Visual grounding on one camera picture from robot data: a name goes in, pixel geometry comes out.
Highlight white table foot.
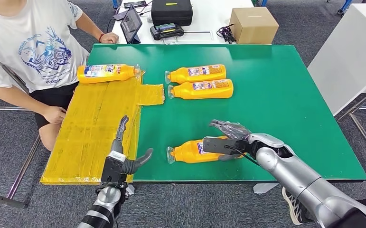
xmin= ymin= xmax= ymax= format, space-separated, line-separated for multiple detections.
xmin=253 ymin=183 xmax=278 ymax=195

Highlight black cable bundle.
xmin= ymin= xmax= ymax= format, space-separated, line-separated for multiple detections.
xmin=216 ymin=23 xmax=237 ymax=45

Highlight orange detergent bottle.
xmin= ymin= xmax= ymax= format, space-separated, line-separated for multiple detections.
xmin=166 ymin=136 xmax=243 ymax=164
xmin=165 ymin=64 xmax=227 ymax=85
xmin=77 ymin=64 xmax=141 ymax=85
xmin=168 ymin=78 xmax=234 ymax=100

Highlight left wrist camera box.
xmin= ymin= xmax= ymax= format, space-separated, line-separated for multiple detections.
xmin=101 ymin=150 xmax=127 ymax=186

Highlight white desk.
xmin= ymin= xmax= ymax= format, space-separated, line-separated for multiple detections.
xmin=111 ymin=0 xmax=255 ymax=45

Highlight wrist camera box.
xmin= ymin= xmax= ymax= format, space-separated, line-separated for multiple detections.
xmin=101 ymin=150 xmax=127 ymax=186
xmin=202 ymin=136 xmax=243 ymax=155

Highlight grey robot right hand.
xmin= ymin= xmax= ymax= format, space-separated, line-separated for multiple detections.
xmin=209 ymin=119 xmax=253 ymax=162

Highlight pink smartphone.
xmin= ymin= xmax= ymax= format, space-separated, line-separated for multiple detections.
xmin=113 ymin=10 xmax=129 ymax=22

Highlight brown cardboard box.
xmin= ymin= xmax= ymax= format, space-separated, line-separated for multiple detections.
xmin=229 ymin=7 xmax=280 ymax=45

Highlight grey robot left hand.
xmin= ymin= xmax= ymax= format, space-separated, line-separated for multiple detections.
xmin=110 ymin=114 xmax=154 ymax=175

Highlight yellow taped cardboard board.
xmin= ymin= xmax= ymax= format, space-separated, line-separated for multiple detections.
xmin=40 ymin=70 xmax=166 ymax=186

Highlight black smartphone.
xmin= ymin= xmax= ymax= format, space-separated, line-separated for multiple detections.
xmin=123 ymin=0 xmax=147 ymax=9

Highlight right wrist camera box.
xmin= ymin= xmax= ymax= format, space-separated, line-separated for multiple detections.
xmin=202 ymin=136 xmax=243 ymax=155

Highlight black tablet on stand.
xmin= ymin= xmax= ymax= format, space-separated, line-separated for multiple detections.
xmin=120 ymin=4 xmax=143 ymax=44

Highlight person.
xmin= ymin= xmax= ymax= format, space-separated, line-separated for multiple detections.
xmin=282 ymin=186 xmax=366 ymax=227
xmin=0 ymin=0 xmax=120 ymax=152

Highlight stainless steel bench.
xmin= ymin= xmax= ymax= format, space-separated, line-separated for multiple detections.
xmin=0 ymin=64 xmax=42 ymax=210

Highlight person's right hand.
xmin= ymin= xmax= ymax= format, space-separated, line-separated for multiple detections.
xmin=42 ymin=105 xmax=67 ymax=125

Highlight person's left hand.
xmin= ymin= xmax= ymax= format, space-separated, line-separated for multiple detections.
xmin=99 ymin=31 xmax=120 ymax=44

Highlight white table steel legs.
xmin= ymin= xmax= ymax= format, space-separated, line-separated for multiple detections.
xmin=307 ymin=2 xmax=366 ymax=169

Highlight black handheld controller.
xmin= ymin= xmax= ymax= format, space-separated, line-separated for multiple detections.
xmin=150 ymin=22 xmax=185 ymax=41

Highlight blue steel cart frame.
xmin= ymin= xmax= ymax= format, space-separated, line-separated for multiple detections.
xmin=337 ymin=0 xmax=354 ymax=16

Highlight black carrying case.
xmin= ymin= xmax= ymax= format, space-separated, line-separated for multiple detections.
xmin=151 ymin=0 xmax=193 ymax=27

